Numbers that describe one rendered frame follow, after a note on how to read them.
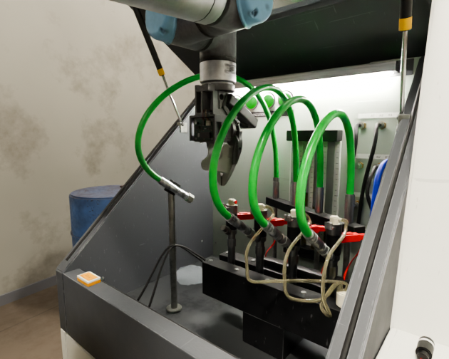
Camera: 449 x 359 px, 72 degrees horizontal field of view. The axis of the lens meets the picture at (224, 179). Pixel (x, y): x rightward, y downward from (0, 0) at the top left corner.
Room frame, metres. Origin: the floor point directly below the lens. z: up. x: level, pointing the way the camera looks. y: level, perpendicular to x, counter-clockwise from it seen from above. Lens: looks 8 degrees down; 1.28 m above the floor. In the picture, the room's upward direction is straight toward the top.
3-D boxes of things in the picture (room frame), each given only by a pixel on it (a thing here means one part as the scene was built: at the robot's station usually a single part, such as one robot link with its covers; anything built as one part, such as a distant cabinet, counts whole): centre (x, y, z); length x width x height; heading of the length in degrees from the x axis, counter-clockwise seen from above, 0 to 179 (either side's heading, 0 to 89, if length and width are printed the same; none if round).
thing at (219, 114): (0.67, 0.02, 1.32); 0.09 x 0.08 x 0.12; 140
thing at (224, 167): (0.66, 0.00, 1.21); 0.06 x 0.03 x 0.09; 140
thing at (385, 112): (0.76, -0.37, 1.20); 0.13 x 0.03 x 0.31; 50
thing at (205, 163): (0.68, 0.03, 1.21); 0.06 x 0.03 x 0.09; 140
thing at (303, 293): (0.63, -0.11, 0.91); 0.34 x 0.10 x 0.15; 50
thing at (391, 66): (0.91, -0.19, 1.43); 0.54 x 0.03 x 0.02; 50
